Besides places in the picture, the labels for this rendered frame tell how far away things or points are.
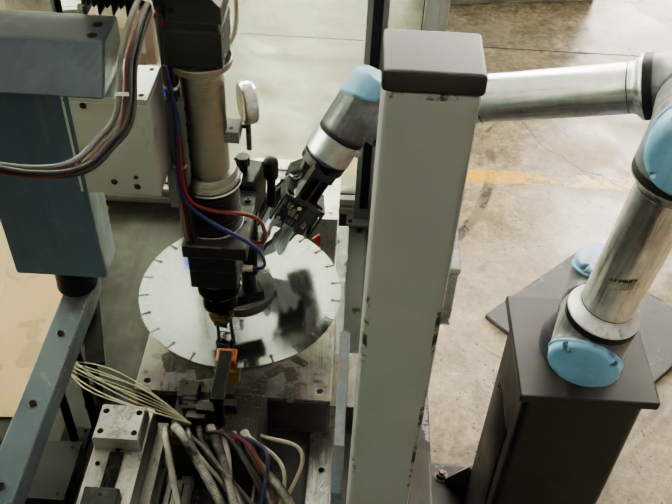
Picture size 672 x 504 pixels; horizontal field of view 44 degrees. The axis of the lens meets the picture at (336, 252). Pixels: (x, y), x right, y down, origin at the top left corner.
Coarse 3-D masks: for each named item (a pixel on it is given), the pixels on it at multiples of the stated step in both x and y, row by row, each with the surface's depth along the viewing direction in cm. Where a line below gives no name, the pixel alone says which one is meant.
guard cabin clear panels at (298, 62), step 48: (0, 0) 153; (240, 0) 151; (288, 0) 150; (336, 0) 150; (144, 48) 158; (240, 48) 157; (288, 48) 157; (336, 48) 156; (288, 96) 164; (240, 144) 173; (288, 144) 172
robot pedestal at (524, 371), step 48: (528, 336) 158; (528, 384) 149; (624, 384) 150; (528, 432) 157; (576, 432) 156; (624, 432) 156; (432, 480) 218; (480, 480) 189; (528, 480) 168; (576, 480) 167
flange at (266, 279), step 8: (256, 280) 136; (264, 280) 136; (272, 280) 136; (264, 288) 135; (272, 288) 135; (272, 296) 135; (248, 304) 132; (256, 304) 132; (264, 304) 133; (240, 312) 132; (248, 312) 132
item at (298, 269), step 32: (160, 256) 141; (288, 256) 142; (320, 256) 142; (160, 288) 135; (192, 288) 136; (288, 288) 136; (320, 288) 137; (160, 320) 130; (192, 320) 130; (256, 320) 131; (288, 320) 131; (320, 320) 131; (192, 352) 126; (256, 352) 126; (288, 352) 126
